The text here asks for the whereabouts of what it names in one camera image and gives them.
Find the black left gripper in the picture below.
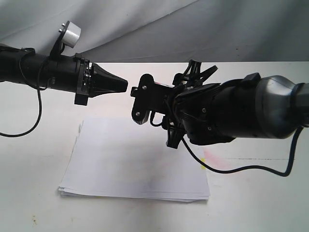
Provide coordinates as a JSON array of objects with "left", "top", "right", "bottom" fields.
[{"left": 73, "top": 53, "right": 127, "bottom": 105}]

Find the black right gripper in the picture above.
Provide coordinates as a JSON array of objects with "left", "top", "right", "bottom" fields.
[{"left": 149, "top": 60, "right": 218, "bottom": 149}]

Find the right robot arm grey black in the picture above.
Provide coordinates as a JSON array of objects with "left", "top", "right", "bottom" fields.
[{"left": 161, "top": 60, "right": 309, "bottom": 148}]

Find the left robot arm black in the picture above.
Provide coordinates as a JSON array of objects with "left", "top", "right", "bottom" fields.
[{"left": 0, "top": 45, "right": 128, "bottom": 106}]

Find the grey backdrop cloth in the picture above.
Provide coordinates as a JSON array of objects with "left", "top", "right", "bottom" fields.
[{"left": 0, "top": 0, "right": 309, "bottom": 62}]

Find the white paper stack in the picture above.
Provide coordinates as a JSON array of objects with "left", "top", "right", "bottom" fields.
[{"left": 59, "top": 117, "right": 210, "bottom": 202}]

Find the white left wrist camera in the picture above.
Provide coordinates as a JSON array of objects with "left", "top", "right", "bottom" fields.
[{"left": 50, "top": 21, "right": 82, "bottom": 59}]

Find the black left camera cable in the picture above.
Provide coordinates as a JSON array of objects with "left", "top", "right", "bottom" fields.
[{"left": 0, "top": 52, "right": 53, "bottom": 137}]

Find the black camera cable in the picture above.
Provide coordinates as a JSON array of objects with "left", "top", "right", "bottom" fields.
[
  {"left": 0, "top": 52, "right": 53, "bottom": 137},
  {"left": 149, "top": 113, "right": 309, "bottom": 177}
]

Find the black right camera cable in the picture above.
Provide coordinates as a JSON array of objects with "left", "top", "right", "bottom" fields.
[{"left": 149, "top": 113, "right": 309, "bottom": 177}]

